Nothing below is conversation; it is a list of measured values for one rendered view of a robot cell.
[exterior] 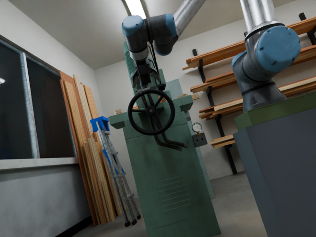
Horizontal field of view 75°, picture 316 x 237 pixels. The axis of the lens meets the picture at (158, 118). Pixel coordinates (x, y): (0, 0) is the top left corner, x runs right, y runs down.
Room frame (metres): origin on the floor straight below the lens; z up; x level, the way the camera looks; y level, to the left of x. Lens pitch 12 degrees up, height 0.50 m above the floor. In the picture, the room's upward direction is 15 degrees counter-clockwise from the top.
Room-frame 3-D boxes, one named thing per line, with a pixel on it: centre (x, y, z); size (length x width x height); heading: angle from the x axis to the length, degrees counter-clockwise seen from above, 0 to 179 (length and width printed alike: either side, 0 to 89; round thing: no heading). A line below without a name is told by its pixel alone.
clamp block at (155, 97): (1.36, 0.03, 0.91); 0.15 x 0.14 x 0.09; 91
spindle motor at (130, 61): (1.55, 0.04, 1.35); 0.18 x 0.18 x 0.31
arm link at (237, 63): (0.94, -0.49, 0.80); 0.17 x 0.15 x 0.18; 0
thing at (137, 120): (1.49, 0.03, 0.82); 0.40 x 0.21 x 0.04; 91
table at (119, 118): (1.44, 0.03, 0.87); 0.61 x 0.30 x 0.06; 91
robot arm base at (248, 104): (0.96, -0.49, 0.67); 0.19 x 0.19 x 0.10
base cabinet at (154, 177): (1.67, 0.04, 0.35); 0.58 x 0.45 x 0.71; 1
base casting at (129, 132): (1.67, 0.04, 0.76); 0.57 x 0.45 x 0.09; 1
